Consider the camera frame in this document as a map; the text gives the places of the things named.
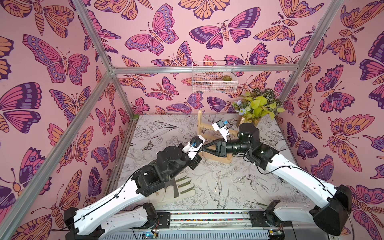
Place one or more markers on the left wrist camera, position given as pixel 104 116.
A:
pixel 193 144

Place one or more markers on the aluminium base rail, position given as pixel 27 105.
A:
pixel 220 225

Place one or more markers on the white wire basket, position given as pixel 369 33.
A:
pixel 207 78

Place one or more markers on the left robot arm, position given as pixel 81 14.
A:
pixel 132 205

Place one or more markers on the wooden jewelry display stand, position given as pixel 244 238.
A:
pixel 208 133

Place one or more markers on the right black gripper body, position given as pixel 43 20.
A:
pixel 222 147

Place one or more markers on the potted green plant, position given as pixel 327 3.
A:
pixel 255 105

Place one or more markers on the small succulent in basket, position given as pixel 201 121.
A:
pixel 227 78

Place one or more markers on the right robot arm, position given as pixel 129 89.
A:
pixel 331 206

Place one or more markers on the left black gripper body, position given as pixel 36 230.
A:
pixel 192 163

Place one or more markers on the white green work glove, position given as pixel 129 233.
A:
pixel 177 189

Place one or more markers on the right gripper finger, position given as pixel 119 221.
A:
pixel 208 155
pixel 210 146

